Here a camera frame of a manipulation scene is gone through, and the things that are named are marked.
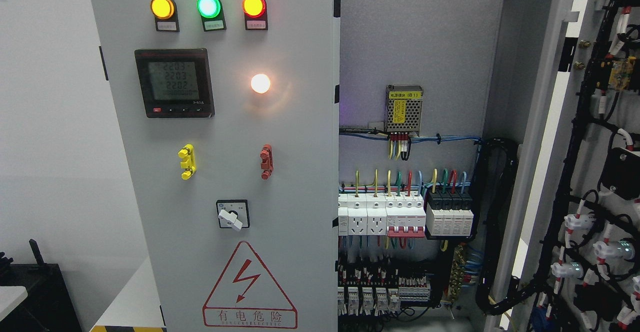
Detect yellow indicator light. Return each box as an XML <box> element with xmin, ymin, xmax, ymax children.
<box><xmin>150</xmin><ymin>0</ymin><xmax>176</xmax><ymax>20</ymax></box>

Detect perforated metal power supply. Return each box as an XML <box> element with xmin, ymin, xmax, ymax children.
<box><xmin>384</xmin><ymin>84</ymin><xmax>425</xmax><ymax>134</ymax></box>

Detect white glowing indicator lamp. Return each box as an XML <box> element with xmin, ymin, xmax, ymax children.
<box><xmin>250</xmin><ymin>73</ymin><xmax>272</xmax><ymax>94</ymax></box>

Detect black digital power meter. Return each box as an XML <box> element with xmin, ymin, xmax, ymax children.
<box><xmin>134</xmin><ymin>48</ymin><xmax>215</xmax><ymax>118</ymax></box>

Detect grey cabinet door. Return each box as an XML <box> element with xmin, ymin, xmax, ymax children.
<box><xmin>91</xmin><ymin>0</ymin><xmax>339</xmax><ymax>331</ymax></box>
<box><xmin>498</xmin><ymin>0</ymin><xmax>639</xmax><ymax>331</ymax></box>

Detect black surge protector modules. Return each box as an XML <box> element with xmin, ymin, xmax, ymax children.
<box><xmin>425</xmin><ymin>191</ymin><xmax>474</xmax><ymax>239</ymax></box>

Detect green indicator light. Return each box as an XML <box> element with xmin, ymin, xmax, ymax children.
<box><xmin>196</xmin><ymin>0</ymin><xmax>222</xmax><ymax>19</ymax></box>

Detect yellow terminal post block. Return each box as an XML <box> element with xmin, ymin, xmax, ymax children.
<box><xmin>177</xmin><ymin>144</ymin><xmax>197</xmax><ymax>180</ymax></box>

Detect white rotary selector switch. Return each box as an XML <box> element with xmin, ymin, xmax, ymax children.
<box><xmin>215</xmin><ymin>199</ymin><xmax>250</xmax><ymax>231</ymax></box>

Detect white socket breaker row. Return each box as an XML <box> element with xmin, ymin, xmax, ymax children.
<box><xmin>337</xmin><ymin>191</ymin><xmax>426</xmax><ymax>238</ymax></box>

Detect red indicator light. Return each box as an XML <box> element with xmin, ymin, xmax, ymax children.
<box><xmin>242</xmin><ymin>0</ymin><xmax>266</xmax><ymax>19</ymax></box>

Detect black box at left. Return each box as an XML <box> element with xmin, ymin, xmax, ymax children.
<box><xmin>0</xmin><ymin>240</ymin><xmax>82</xmax><ymax>331</ymax></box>

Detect black cable conduit right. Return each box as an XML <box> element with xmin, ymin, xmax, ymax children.
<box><xmin>470</xmin><ymin>137</ymin><xmax>543</xmax><ymax>316</ymax></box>

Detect red electric hazard sign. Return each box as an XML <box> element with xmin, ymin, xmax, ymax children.
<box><xmin>202</xmin><ymin>241</ymin><xmax>298</xmax><ymax>329</ymax></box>

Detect red terminal post block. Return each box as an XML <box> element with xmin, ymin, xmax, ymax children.
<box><xmin>259</xmin><ymin>144</ymin><xmax>274</xmax><ymax>180</ymax></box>

